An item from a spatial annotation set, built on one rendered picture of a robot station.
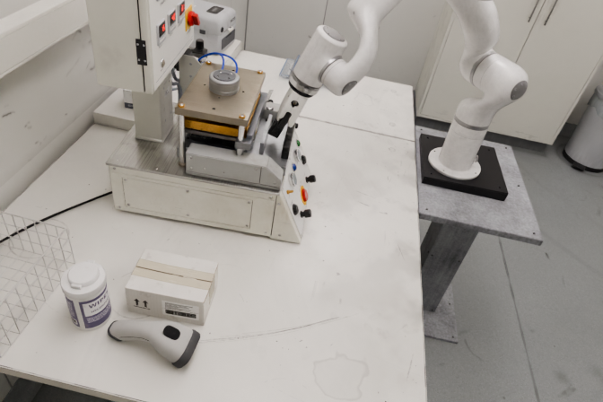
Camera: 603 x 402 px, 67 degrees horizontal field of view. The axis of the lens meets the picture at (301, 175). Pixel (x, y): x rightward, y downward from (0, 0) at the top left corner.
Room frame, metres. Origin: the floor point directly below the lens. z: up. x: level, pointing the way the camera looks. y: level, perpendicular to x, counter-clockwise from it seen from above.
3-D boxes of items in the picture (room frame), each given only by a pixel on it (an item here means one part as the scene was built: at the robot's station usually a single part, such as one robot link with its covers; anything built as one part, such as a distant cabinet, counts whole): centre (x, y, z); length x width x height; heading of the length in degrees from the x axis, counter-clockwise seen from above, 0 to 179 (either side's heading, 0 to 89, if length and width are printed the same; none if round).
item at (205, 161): (0.93, 0.17, 0.96); 0.25 x 0.05 x 0.07; 91
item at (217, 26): (2.01, 0.56, 0.88); 0.25 x 0.20 x 0.17; 81
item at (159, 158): (1.06, 0.28, 0.93); 0.46 x 0.35 x 0.01; 91
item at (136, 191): (1.08, 0.24, 0.84); 0.53 x 0.37 x 0.17; 91
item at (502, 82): (1.38, -0.55, 1.09); 0.19 x 0.12 x 0.24; 32
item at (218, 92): (1.08, 0.28, 1.08); 0.31 x 0.24 x 0.13; 1
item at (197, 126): (1.07, 0.24, 1.07); 0.22 x 0.17 x 0.10; 1
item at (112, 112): (1.70, 0.58, 0.77); 0.84 x 0.30 x 0.04; 177
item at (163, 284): (0.65, 0.25, 0.80); 0.19 x 0.13 x 0.09; 87
